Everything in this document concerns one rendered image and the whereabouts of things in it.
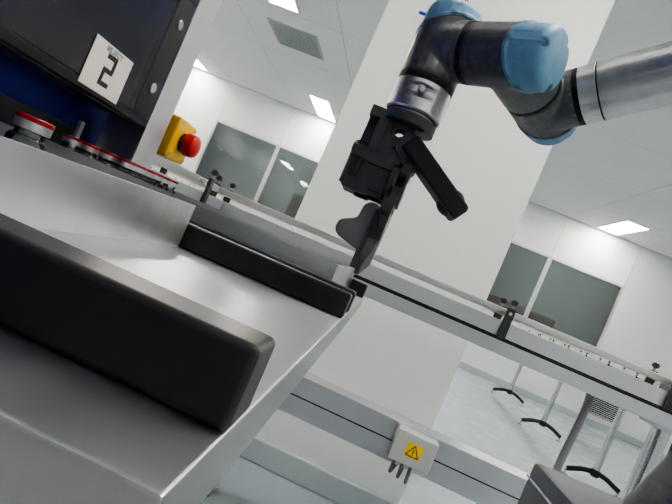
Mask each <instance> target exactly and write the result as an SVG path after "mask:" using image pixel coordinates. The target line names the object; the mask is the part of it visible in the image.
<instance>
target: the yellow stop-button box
mask: <svg viewBox="0 0 672 504"><path fill-rule="evenodd" d="M196 131H197V130H196V128H195V127H194V126H192V125H191V124H190V123H188V122H187V121H186V120H184V119H183V118H182V117H180V116H178V115H175V114H173V116H172V118H171V120H170V122H169V125H168V127H167V129H166V132H165V134H164V136H163V139H162V141H161V143H160V146H159V148H158V150H157V153H156V155H158V156H160V157H163V158H165V159H167V160H170V161H172V162H174V163H177V164H180V165H181V164H182V163H183V162H184V159H185V157H186V156H183V155H182V154H181V144H182V141H183V139H184V138H185V136H186V135H188V134H190V133H191V134H193V135H195V134H196Z"/></svg>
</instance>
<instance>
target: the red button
mask: <svg viewBox="0 0 672 504"><path fill-rule="evenodd" d="M200 148H201V140H200V138H199V137H198V136H196V135H193V134H191V133H190V134H188V135H186V136H185V138H184V139H183V141H182V144H181V154H182V155H183V156H186V157H188V158H194V157H196V156H197V154H198V153H199V151H200Z"/></svg>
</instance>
